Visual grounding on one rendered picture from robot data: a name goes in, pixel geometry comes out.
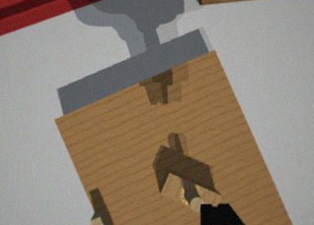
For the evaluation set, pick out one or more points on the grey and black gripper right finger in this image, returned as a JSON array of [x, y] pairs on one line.
[[228, 214]]

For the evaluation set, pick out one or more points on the small light wooden block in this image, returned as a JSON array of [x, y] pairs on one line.
[[174, 185]]

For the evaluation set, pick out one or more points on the light wooden board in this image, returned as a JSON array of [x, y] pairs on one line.
[[186, 119]]

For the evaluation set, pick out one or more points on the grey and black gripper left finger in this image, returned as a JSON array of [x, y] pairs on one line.
[[209, 215]]

